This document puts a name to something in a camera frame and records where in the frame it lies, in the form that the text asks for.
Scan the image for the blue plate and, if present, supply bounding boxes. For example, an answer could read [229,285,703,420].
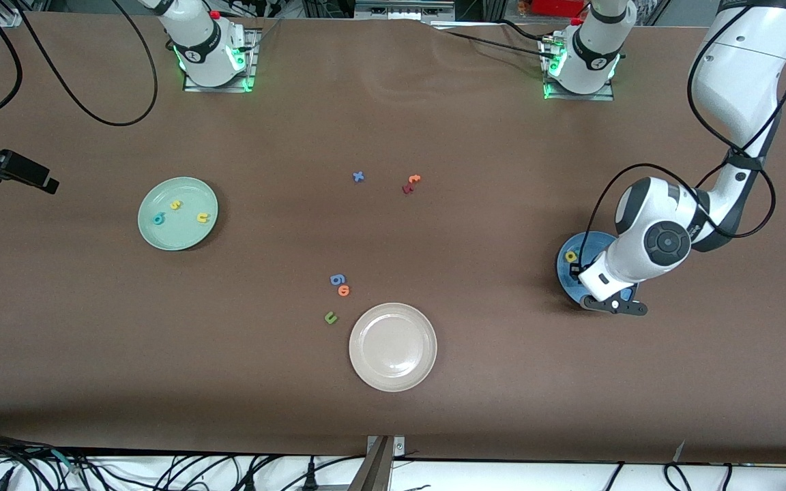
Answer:
[556,231,639,311]

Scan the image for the green plate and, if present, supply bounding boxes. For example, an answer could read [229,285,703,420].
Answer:
[137,177,220,252]

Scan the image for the brown table cover sheet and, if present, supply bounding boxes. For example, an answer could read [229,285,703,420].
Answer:
[0,10,786,466]

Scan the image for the off-white plate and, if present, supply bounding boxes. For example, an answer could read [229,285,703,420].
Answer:
[349,303,438,393]

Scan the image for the red box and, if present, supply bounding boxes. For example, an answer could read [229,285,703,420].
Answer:
[529,0,586,18]

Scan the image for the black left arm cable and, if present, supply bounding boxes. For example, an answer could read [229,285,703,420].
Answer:
[574,0,786,273]

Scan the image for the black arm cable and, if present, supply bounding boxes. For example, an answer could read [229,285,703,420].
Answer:
[574,0,786,273]
[0,0,159,147]

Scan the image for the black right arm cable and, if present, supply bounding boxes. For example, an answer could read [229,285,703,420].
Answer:
[0,0,159,147]

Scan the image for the black cable across table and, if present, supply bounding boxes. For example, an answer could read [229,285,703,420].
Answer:
[427,19,557,59]

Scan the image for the metal bracket post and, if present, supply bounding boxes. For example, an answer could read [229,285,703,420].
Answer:
[349,435,407,491]

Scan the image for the teal tipped cable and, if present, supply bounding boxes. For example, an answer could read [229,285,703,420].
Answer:
[50,449,87,475]

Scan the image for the aluminium frame beam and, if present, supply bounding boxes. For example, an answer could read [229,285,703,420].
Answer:
[301,0,503,21]

